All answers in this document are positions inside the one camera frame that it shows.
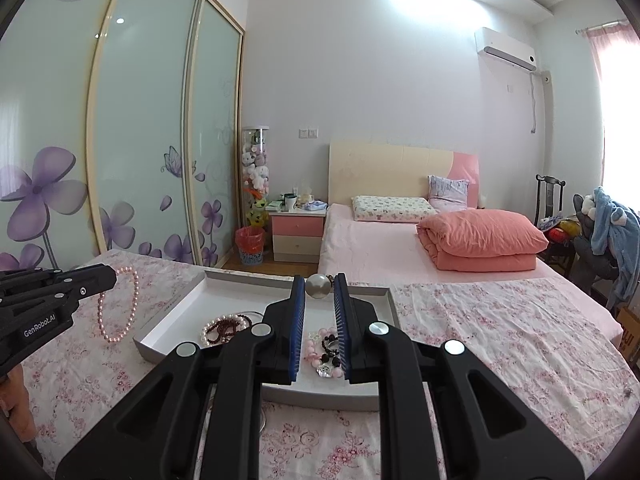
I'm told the pink pearl bracelet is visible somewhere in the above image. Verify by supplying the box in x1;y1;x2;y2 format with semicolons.
96;265;140;345

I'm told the white pearl necklace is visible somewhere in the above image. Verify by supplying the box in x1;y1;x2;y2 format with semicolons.
200;313;256;347

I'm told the person's left hand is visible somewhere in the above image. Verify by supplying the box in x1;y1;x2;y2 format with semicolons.
0;365;37;442

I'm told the grey white shallow box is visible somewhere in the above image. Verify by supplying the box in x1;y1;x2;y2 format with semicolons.
132;266;403;413

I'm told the pink cream nightstand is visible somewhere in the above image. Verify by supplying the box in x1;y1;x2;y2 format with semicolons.
270;208;326;263

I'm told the floral white pillow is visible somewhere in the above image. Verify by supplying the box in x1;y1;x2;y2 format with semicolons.
352;195;437;224

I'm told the folded salmon quilt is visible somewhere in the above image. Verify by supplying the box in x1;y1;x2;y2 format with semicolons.
416;209;548;273

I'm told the pink bed with headboard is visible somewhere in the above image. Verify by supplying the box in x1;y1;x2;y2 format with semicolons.
319;141;578;290

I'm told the red lined waste basket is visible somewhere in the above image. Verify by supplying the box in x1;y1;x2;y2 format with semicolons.
234;226;265;266

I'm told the lavender small pillow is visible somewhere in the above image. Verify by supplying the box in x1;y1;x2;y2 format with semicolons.
427;176;470;211

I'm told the floral pink white bedsheet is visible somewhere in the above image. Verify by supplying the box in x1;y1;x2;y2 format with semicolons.
1;252;639;479

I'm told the sliding glass floral wardrobe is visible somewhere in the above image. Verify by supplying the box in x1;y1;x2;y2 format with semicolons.
1;0;244;271

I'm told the clear tube of plush toys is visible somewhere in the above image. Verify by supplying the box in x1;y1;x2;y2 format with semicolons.
240;126;270;228

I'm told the dark wooden chair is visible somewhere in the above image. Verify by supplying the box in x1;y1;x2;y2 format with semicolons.
534;174;579;278

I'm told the blue plush garment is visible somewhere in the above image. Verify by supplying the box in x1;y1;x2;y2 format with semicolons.
582;186;639;301

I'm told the white air conditioner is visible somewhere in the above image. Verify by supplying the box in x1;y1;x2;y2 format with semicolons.
474;27;538;73

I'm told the pink curtain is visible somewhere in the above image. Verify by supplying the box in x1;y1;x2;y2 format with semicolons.
576;20;639;64

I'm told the pink bead bracelet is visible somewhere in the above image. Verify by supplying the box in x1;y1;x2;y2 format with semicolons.
302;327;346;380

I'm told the white wall socket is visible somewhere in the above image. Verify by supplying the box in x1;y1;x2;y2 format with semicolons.
298;128;319;139

